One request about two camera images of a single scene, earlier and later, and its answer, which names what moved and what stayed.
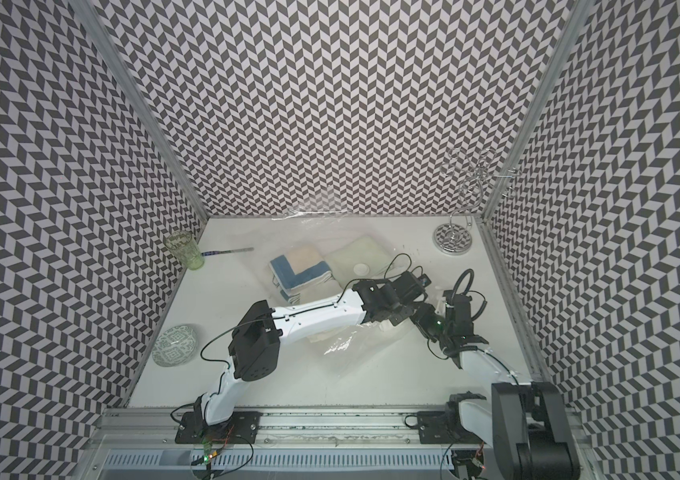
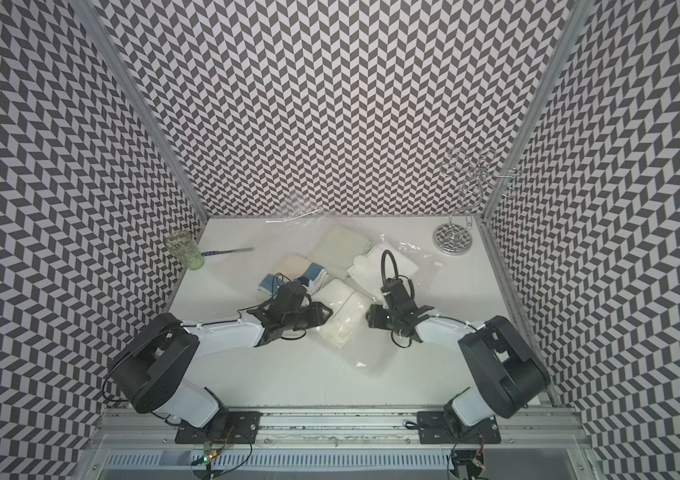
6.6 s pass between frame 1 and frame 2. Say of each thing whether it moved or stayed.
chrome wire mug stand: stayed
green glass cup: stayed
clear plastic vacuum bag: moved
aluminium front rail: stayed
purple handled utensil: stayed
